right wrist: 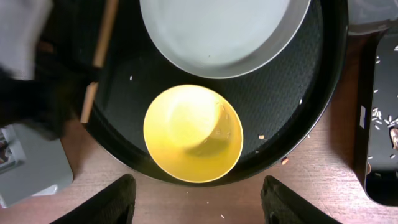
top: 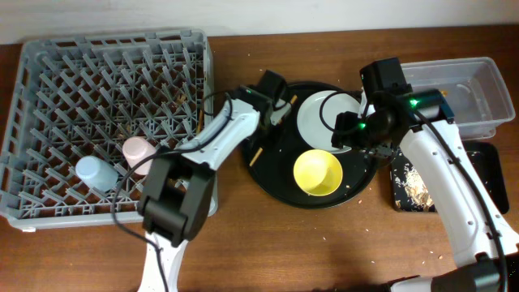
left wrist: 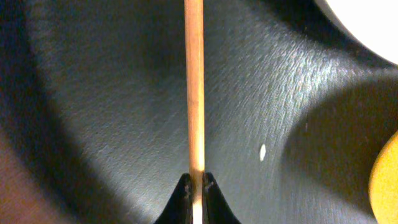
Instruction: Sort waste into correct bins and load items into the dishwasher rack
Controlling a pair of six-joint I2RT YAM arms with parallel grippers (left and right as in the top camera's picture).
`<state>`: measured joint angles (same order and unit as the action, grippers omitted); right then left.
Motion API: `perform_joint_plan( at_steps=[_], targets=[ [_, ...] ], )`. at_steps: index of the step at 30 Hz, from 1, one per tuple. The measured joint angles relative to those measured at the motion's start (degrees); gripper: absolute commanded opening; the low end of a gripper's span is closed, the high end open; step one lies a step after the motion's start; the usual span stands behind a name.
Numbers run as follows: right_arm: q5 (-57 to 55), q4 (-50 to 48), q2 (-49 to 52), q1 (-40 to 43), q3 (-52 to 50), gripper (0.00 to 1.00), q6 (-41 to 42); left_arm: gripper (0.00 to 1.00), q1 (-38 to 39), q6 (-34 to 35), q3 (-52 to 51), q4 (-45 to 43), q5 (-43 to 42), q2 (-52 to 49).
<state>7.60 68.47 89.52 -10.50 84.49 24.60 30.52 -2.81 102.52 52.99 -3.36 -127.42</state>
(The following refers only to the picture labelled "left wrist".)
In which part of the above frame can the yellow bowl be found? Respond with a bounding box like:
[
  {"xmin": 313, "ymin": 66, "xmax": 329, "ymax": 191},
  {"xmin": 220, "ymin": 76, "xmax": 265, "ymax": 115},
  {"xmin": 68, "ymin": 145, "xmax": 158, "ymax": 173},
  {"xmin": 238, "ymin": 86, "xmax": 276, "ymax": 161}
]
[{"xmin": 369, "ymin": 133, "xmax": 398, "ymax": 224}]

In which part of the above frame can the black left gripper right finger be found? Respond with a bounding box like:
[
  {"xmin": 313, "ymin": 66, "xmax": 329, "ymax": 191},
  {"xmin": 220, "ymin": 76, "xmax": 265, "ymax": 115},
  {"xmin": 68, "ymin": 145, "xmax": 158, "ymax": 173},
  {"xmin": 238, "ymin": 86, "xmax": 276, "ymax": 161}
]
[{"xmin": 202, "ymin": 172, "xmax": 241, "ymax": 224}]

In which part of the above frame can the white round plate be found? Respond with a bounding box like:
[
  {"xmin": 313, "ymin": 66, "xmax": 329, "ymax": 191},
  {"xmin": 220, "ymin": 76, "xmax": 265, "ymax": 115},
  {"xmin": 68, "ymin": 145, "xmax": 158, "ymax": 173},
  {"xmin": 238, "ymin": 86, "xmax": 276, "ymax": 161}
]
[{"xmin": 315, "ymin": 0, "xmax": 397, "ymax": 65}]

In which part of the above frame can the round black tray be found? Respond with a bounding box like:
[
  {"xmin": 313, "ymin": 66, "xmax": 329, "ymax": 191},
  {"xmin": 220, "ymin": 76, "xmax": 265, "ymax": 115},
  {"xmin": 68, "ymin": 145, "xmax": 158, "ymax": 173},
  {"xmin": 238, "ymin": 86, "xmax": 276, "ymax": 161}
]
[{"xmin": 1, "ymin": 1, "xmax": 397, "ymax": 223}]

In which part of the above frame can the wooden chopstick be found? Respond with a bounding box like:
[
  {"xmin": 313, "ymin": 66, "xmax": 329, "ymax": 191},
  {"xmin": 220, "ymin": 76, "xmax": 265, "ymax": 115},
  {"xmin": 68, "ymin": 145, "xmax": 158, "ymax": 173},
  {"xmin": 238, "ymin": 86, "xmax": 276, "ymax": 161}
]
[{"xmin": 184, "ymin": 0, "xmax": 205, "ymax": 224}]

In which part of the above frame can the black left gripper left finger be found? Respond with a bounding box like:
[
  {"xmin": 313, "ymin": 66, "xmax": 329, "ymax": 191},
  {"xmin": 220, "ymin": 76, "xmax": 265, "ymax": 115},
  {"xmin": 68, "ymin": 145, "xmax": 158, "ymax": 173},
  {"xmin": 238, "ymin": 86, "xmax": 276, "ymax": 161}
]
[{"xmin": 154, "ymin": 173, "xmax": 193, "ymax": 224}]

